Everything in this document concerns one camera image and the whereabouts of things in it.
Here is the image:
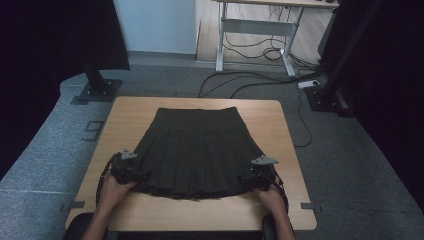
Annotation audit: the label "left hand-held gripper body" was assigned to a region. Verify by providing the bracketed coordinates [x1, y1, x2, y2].
[109, 148, 141, 185]

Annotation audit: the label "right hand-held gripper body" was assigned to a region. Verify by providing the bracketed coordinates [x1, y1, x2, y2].
[249, 155, 280, 192]

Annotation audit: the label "black pleated skirt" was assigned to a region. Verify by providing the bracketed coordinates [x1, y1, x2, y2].
[130, 106, 268, 201]

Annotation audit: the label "person's left hand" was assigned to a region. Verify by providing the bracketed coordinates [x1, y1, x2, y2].
[99, 173, 138, 210]

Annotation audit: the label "person's right hand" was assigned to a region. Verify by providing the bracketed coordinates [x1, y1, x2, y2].
[252, 183, 288, 215]

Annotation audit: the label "grey floor tape strip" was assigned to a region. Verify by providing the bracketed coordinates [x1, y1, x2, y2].
[299, 201, 323, 214]
[59, 200, 87, 213]

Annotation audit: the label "white power strip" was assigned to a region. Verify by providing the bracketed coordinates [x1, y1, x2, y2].
[297, 79, 321, 90]

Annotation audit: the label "black curtain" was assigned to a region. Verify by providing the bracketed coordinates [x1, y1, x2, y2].
[318, 0, 424, 213]
[0, 0, 132, 181]

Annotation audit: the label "left hand-held gripper cable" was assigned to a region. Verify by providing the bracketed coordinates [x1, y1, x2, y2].
[95, 153, 118, 206]

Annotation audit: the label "hand-held gripper cable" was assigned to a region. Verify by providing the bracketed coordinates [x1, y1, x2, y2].
[95, 153, 118, 206]
[265, 169, 290, 214]

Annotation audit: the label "right hand-held gripper cable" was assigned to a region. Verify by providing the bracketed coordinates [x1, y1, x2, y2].
[265, 169, 290, 214]

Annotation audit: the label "thin black floor cable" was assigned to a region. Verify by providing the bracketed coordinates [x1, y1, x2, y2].
[293, 87, 314, 148]

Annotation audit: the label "black stand with base plate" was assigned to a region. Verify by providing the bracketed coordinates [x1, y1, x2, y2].
[69, 58, 124, 106]
[303, 0, 385, 118]

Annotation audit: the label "thick black floor cable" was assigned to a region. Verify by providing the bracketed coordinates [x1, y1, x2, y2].
[197, 69, 323, 100]

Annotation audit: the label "coiled black cables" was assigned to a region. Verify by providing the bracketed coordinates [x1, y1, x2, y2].
[222, 31, 323, 73]

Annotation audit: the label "white metal desk frame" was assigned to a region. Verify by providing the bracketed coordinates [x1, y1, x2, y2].
[213, 0, 340, 78]

